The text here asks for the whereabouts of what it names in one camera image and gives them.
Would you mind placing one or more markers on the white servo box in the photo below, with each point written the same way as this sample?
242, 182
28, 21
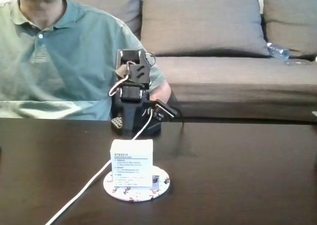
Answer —
131, 165

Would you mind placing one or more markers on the round patterned white coaster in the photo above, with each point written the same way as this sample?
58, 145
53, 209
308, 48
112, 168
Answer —
138, 194

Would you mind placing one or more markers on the person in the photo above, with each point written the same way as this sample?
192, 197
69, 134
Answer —
62, 61

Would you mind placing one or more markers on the wide grey sofa cushion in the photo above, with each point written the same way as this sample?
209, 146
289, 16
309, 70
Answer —
203, 24

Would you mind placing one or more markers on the grey sofa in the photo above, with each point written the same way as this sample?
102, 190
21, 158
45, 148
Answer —
235, 86

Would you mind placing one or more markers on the clear plastic water bottle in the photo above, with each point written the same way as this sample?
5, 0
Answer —
277, 51

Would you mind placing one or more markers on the clear glass dish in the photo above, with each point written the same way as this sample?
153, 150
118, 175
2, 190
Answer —
297, 62

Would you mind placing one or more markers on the black camera box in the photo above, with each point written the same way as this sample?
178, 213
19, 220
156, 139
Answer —
167, 109

